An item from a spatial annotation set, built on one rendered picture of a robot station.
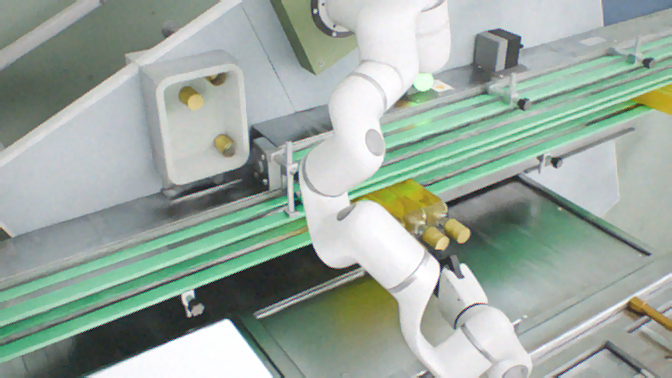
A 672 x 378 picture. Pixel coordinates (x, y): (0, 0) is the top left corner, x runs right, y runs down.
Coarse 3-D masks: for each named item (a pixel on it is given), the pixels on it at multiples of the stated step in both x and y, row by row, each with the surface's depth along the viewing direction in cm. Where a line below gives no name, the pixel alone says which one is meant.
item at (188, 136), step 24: (192, 72) 127; (216, 72) 129; (240, 72) 132; (168, 96) 134; (216, 96) 140; (240, 96) 134; (168, 120) 136; (192, 120) 139; (216, 120) 142; (240, 120) 138; (168, 144) 130; (192, 144) 141; (240, 144) 141; (168, 168) 133; (192, 168) 139; (216, 168) 139
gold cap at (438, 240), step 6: (432, 228) 140; (426, 234) 140; (432, 234) 139; (438, 234) 138; (444, 234) 139; (426, 240) 140; (432, 240) 138; (438, 240) 137; (444, 240) 138; (432, 246) 139; (438, 246) 138; (444, 246) 139
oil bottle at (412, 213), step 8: (376, 192) 150; (384, 192) 150; (392, 192) 150; (400, 192) 149; (384, 200) 147; (392, 200) 147; (400, 200) 147; (408, 200) 147; (392, 208) 145; (400, 208) 144; (408, 208) 144; (416, 208) 144; (408, 216) 142; (416, 216) 142; (424, 216) 143; (408, 224) 142; (416, 224) 142; (408, 232) 143
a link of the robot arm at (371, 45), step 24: (384, 0) 109; (408, 0) 108; (432, 0) 111; (360, 24) 108; (384, 24) 106; (408, 24) 107; (360, 48) 110; (384, 48) 107; (408, 48) 109; (360, 72) 108; (384, 72) 108; (408, 72) 111
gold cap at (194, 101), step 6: (180, 90) 134; (186, 90) 133; (192, 90) 133; (180, 96) 134; (186, 96) 132; (192, 96) 132; (198, 96) 132; (186, 102) 132; (192, 102) 132; (198, 102) 133; (192, 108) 133; (198, 108) 133
